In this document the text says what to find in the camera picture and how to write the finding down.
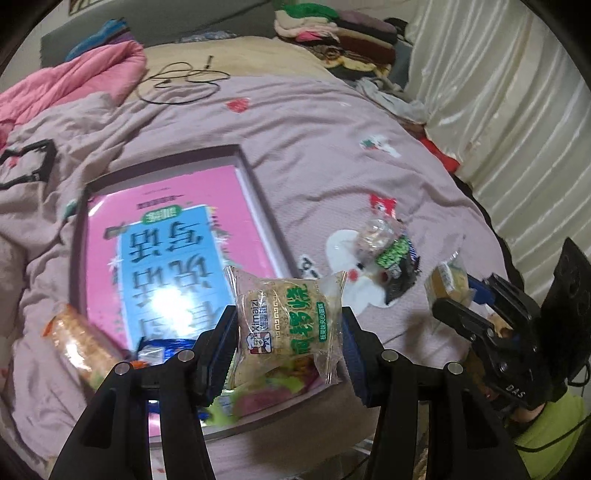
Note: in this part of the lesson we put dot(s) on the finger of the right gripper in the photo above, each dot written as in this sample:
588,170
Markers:
467,323
507,300

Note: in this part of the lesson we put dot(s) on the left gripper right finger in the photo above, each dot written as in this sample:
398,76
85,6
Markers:
362,352

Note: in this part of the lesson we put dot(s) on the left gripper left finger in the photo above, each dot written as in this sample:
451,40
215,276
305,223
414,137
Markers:
215,351

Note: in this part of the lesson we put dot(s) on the small yellow cake packet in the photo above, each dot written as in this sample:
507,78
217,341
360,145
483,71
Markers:
449,280

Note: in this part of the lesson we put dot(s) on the blue foil snack packet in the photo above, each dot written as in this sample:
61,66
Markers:
158,351

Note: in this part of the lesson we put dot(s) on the beige bread packet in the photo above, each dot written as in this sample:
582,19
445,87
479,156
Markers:
282,320

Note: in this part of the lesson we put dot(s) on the orange cracker packet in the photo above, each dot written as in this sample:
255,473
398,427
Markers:
91,352

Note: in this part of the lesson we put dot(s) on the pink book tray box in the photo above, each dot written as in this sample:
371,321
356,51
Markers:
153,240

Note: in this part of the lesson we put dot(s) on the light green snack packet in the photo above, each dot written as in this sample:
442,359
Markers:
273,388

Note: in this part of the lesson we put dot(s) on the snickers bar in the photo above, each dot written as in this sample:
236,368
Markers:
413,253

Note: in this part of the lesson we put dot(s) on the dark green snack packet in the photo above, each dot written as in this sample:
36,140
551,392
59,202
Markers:
399,272

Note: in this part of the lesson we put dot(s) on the clear wrapped pastry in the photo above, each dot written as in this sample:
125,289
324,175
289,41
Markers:
376,236

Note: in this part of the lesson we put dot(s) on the red snack packet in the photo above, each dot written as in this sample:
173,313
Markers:
383,205

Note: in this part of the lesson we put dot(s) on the red bag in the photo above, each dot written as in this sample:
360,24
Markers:
449,163

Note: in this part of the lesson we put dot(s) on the cream curtain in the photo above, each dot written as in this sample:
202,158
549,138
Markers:
506,100

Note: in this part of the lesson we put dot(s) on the beige blanket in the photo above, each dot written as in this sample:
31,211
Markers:
240,57

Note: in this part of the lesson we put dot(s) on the pink duvet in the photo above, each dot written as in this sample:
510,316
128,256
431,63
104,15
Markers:
114,69

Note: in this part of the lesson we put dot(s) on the folded clothes pile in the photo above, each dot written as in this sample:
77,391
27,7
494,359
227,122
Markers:
351,45

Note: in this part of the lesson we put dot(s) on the blue purple clothes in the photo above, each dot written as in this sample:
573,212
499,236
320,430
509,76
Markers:
112,31

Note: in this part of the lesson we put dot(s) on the grey headboard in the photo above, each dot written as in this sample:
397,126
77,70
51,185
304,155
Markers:
159,22

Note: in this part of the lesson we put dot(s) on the black plastic frame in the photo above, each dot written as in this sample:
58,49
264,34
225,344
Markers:
30,164

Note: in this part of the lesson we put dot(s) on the wall painting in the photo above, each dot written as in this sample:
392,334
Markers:
77,6

